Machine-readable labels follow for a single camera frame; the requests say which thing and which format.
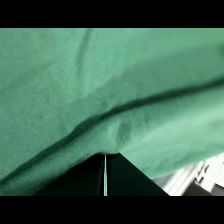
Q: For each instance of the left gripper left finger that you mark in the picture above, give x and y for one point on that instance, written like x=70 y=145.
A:
x=80 y=176

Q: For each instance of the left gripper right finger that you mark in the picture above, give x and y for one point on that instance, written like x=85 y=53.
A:
x=130 y=178

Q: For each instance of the green T-shirt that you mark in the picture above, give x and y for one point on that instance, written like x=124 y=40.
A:
x=100 y=83

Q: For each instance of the silver frame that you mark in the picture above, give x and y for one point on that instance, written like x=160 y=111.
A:
x=206 y=171

